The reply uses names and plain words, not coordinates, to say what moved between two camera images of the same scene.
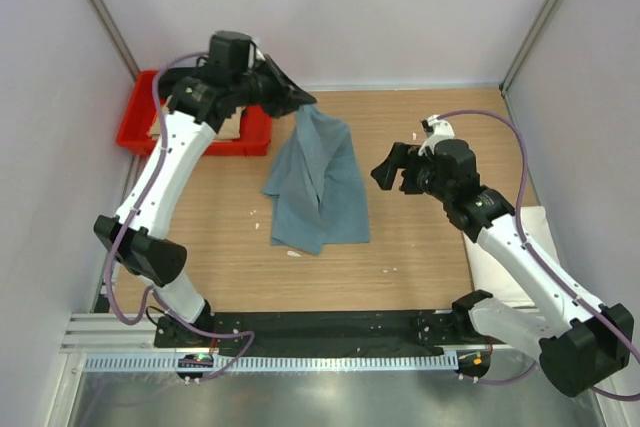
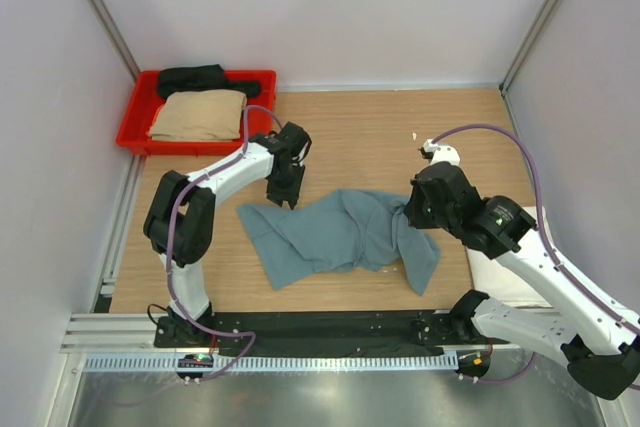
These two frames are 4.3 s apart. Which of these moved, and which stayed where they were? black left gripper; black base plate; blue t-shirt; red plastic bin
Moved: blue t-shirt; black left gripper
Stayed: black base plate; red plastic bin
